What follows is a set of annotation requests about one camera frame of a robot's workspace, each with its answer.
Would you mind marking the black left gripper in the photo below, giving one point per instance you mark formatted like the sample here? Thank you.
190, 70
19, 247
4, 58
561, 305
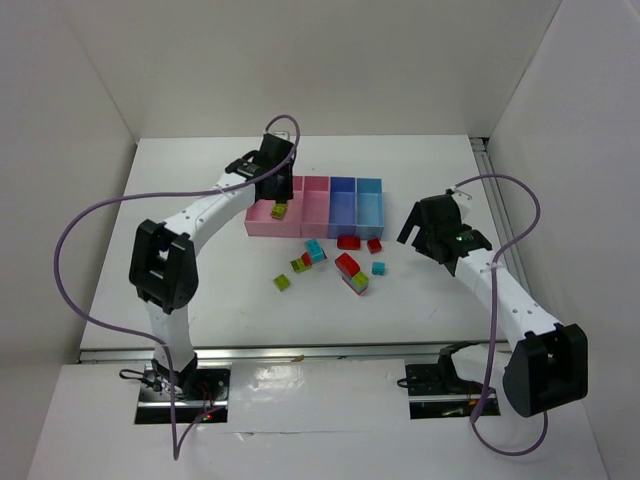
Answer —
278, 187

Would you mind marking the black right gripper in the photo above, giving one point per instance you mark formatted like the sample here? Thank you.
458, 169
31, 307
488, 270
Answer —
425, 226

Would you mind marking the long green lego brick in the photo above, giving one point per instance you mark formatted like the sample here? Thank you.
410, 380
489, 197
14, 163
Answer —
279, 210

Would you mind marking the green red cyan lego stack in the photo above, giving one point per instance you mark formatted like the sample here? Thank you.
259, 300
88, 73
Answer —
313, 255

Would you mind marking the small green lego brick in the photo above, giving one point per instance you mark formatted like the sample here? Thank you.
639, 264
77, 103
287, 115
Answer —
281, 282

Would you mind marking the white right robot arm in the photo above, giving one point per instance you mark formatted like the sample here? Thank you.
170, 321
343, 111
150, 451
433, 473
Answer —
548, 367

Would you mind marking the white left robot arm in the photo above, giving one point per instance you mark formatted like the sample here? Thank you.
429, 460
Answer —
163, 267

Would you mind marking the narrow pink container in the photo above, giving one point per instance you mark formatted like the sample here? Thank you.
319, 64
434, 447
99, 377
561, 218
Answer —
315, 216

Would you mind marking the large pink container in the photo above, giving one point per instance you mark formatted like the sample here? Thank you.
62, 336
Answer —
259, 222

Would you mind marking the small red lego brick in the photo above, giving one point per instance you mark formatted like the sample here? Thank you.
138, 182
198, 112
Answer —
374, 246

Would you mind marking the light blue container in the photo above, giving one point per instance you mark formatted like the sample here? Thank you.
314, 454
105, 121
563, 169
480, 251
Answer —
370, 208

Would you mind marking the small cyan lego brick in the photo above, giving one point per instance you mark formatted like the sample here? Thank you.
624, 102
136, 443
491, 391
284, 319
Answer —
378, 268

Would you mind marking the dark blue container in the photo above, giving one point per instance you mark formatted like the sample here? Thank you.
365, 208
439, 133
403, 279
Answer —
342, 207

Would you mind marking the wide red lego brick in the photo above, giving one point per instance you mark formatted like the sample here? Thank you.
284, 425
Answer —
347, 242

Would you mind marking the multicolour lego stack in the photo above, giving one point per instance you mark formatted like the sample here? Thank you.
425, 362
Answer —
351, 273

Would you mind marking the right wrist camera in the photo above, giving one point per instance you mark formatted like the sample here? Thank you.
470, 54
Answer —
463, 200

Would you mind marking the aluminium side rail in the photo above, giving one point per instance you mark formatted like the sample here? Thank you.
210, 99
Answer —
494, 191

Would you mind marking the aluminium front rail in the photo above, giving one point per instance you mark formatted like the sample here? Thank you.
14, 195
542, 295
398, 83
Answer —
274, 353

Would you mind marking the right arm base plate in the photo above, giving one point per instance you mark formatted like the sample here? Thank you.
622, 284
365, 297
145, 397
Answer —
432, 396

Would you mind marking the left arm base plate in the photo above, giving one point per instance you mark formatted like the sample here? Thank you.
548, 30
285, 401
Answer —
209, 391

